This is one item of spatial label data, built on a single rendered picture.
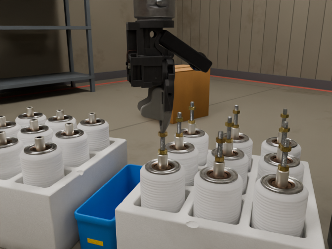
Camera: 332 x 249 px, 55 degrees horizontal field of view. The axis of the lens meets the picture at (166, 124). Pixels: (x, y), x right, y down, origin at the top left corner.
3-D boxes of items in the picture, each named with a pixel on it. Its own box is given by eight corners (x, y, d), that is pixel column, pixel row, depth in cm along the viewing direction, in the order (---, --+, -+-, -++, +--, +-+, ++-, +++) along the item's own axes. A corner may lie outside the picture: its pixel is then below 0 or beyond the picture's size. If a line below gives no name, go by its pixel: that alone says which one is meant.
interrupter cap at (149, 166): (138, 166, 67) (137, 163, 67) (165, 158, 72) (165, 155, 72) (159, 179, 62) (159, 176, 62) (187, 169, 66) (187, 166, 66)
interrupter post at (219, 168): (212, 178, 62) (212, 163, 61) (212, 173, 64) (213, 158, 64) (224, 179, 62) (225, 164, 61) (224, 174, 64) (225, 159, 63)
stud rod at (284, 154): (282, 179, 58) (287, 140, 56) (278, 177, 59) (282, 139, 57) (286, 178, 59) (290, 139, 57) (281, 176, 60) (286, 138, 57)
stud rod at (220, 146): (222, 167, 63) (224, 131, 61) (220, 169, 62) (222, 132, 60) (217, 166, 63) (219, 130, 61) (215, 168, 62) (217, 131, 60)
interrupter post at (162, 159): (154, 167, 67) (154, 153, 66) (163, 164, 68) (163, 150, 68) (161, 171, 65) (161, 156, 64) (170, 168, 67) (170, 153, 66)
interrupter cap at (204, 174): (197, 183, 60) (197, 180, 60) (200, 167, 67) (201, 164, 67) (238, 186, 59) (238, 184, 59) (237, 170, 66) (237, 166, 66)
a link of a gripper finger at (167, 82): (159, 107, 63) (159, 63, 61) (168, 107, 63) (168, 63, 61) (164, 113, 58) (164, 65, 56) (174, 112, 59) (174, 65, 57)
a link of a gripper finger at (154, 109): (140, 133, 63) (138, 87, 61) (168, 131, 64) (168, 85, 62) (142, 137, 60) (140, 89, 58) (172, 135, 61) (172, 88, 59)
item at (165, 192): (133, 237, 73) (131, 165, 68) (166, 222, 78) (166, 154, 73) (158, 261, 66) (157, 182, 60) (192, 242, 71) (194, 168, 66)
